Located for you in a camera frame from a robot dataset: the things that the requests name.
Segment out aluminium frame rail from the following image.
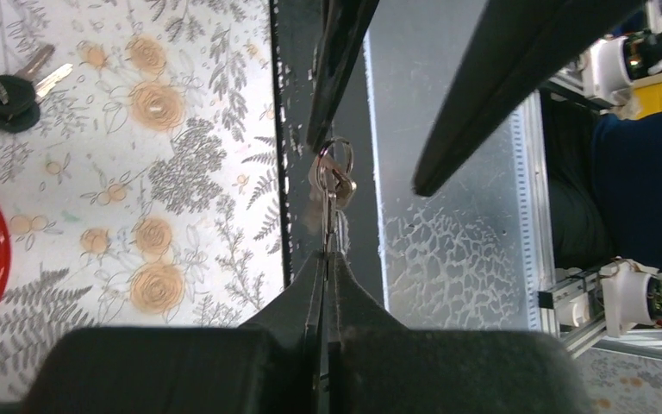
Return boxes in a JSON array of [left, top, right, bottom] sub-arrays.
[[510, 78, 662, 361]]

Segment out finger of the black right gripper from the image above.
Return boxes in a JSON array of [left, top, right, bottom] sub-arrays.
[[306, 0, 378, 152], [413, 0, 640, 197]]

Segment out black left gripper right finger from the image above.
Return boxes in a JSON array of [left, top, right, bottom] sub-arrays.
[[327, 253, 594, 413]]

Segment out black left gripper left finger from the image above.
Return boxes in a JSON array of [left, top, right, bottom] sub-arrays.
[[21, 252, 327, 413]]

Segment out person in blue shirt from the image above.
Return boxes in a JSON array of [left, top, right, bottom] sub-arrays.
[[540, 95, 662, 268]]

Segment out floral table mat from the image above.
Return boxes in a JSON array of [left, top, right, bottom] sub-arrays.
[[0, 1, 283, 403]]

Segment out black headed key bunch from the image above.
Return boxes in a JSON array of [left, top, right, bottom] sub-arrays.
[[0, 44, 73, 134]]

